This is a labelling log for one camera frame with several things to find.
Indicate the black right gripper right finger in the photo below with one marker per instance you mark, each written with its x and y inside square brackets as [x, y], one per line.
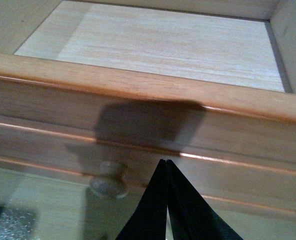
[191, 217]

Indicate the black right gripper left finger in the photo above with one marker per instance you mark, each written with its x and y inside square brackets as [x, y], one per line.
[149, 220]

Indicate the wooden drawer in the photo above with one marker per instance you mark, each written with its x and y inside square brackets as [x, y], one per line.
[88, 86]

